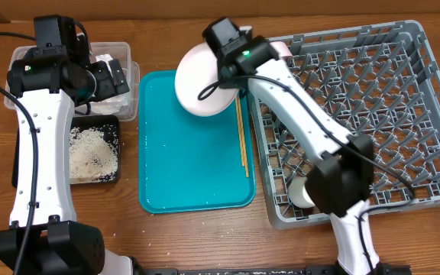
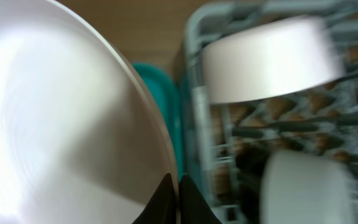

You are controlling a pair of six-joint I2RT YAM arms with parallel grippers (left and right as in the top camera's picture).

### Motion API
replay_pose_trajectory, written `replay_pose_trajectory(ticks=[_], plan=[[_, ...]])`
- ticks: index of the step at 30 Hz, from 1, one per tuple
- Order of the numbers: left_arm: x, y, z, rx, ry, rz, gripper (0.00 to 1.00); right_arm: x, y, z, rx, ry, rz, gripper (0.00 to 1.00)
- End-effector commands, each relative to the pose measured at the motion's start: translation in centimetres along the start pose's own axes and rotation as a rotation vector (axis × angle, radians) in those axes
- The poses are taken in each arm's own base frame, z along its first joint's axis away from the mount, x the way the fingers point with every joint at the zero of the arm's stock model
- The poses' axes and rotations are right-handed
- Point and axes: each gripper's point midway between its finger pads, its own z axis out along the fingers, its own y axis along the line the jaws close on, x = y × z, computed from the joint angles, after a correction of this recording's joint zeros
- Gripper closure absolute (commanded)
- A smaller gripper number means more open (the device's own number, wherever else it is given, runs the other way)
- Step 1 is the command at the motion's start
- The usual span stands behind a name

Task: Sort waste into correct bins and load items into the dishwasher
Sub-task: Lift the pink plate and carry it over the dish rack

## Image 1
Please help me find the white napkin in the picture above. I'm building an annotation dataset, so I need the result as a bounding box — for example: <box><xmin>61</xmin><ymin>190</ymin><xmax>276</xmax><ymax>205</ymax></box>
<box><xmin>90</xmin><ymin>53</ymin><xmax>135</xmax><ymax>120</ymax></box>

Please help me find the large white plate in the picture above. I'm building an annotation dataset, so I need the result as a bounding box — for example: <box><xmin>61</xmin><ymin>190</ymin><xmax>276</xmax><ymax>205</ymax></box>
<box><xmin>175</xmin><ymin>42</ymin><xmax>238</xmax><ymax>117</ymax></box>

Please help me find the pink bowl with rice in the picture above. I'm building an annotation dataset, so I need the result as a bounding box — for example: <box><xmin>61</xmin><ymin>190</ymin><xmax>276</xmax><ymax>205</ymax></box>
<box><xmin>270</xmin><ymin>41</ymin><xmax>293</xmax><ymax>60</ymax></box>

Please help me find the wooden chopstick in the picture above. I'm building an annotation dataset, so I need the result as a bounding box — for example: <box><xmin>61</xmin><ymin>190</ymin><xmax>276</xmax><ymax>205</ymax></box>
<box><xmin>235</xmin><ymin>95</ymin><xmax>245</xmax><ymax>167</ymax></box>
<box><xmin>238</xmin><ymin>97</ymin><xmax>249</xmax><ymax>178</ymax></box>

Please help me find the white paper cup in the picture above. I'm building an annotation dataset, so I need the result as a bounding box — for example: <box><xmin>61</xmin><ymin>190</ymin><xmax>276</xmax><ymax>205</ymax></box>
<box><xmin>288</xmin><ymin>176</ymin><xmax>315</xmax><ymax>209</ymax></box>

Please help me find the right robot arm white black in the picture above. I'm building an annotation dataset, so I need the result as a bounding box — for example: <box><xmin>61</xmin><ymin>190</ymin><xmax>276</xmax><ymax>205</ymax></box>
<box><xmin>198</xmin><ymin>18</ymin><xmax>380</xmax><ymax>274</ymax></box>

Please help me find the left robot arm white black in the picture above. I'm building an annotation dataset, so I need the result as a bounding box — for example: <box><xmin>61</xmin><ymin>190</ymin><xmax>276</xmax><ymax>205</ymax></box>
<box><xmin>0</xmin><ymin>15</ymin><xmax>142</xmax><ymax>274</ymax></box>

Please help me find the clear plastic waste bin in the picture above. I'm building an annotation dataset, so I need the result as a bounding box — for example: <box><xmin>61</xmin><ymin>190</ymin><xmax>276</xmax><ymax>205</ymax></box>
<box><xmin>7</xmin><ymin>42</ymin><xmax>130</xmax><ymax>121</ymax></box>

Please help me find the black waste tray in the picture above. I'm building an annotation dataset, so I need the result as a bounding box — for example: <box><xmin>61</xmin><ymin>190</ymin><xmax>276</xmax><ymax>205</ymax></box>
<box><xmin>11</xmin><ymin>114</ymin><xmax>121</xmax><ymax>189</ymax></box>

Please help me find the grey dishwasher rack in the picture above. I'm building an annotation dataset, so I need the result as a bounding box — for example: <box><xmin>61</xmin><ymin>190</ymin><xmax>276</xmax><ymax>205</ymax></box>
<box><xmin>244</xmin><ymin>19</ymin><xmax>440</xmax><ymax>231</ymax></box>

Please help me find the pile of rice grains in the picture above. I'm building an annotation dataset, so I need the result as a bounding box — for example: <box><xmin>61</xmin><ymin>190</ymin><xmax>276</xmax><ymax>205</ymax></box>
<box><xmin>69</xmin><ymin>128</ymin><xmax>118</xmax><ymax>184</ymax></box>

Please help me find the teal serving tray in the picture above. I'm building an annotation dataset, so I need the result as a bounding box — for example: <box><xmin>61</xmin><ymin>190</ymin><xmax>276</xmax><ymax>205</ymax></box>
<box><xmin>138</xmin><ymin>70</ymin><xmax>256</xmax><ymax>214</ymax></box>

